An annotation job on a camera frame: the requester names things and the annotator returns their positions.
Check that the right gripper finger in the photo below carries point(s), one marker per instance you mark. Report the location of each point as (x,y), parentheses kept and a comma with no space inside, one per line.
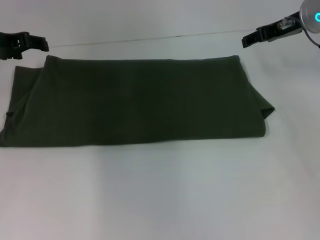
(251,40)

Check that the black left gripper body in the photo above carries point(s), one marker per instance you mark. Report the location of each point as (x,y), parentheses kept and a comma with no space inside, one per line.
(11,45)

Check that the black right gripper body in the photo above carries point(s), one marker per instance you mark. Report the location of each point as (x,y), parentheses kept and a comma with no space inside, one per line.
(280,28)

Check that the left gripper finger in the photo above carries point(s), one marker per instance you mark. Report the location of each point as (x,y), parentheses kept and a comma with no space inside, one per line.
(37,43)

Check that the dark green FREE T-shirt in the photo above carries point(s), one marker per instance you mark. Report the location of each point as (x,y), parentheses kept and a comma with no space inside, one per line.
(137,100)

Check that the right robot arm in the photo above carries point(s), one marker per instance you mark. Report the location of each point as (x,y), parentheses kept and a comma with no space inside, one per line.
(311,15)

